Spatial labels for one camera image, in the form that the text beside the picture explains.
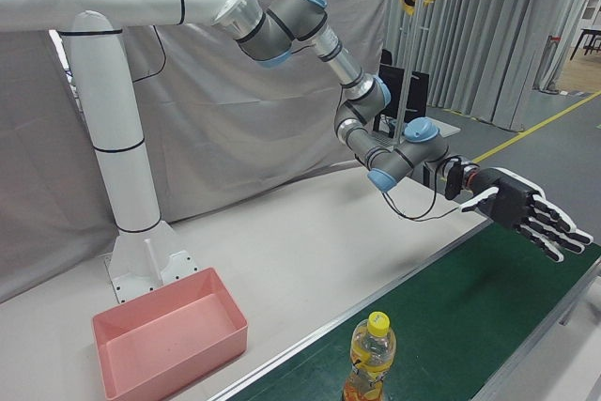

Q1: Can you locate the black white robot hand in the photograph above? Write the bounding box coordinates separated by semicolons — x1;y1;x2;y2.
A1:
460;166;594;264

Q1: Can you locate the pink plastic basket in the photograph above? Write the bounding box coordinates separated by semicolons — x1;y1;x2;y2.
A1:
91;267;250;401

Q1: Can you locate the green conveyor belt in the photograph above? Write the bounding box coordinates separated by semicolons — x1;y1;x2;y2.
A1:
224;220;601;401

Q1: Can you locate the black computer monitor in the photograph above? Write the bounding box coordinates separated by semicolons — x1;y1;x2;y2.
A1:
401;70;430;123
378;62;405;118

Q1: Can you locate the grey pleated curtain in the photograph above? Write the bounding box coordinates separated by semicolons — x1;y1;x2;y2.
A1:
388;0;587;133

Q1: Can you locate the dark background table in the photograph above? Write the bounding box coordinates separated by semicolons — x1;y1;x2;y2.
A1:
569;26;601;62

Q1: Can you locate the yellow capped drink bottle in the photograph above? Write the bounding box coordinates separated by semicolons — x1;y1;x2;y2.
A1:
342;310;398;401

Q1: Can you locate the grey backdrop cloth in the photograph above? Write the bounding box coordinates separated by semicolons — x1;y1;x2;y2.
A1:
0;0;394;304

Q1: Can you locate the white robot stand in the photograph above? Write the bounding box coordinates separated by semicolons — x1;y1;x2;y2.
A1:
0;0;253;306

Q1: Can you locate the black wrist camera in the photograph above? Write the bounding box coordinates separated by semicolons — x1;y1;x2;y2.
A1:
443;156;480;201

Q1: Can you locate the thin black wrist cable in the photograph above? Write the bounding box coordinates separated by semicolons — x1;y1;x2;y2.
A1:
379;155;470;223

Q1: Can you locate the thin black stand cable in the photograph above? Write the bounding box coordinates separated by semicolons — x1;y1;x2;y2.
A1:
132;23;168;83

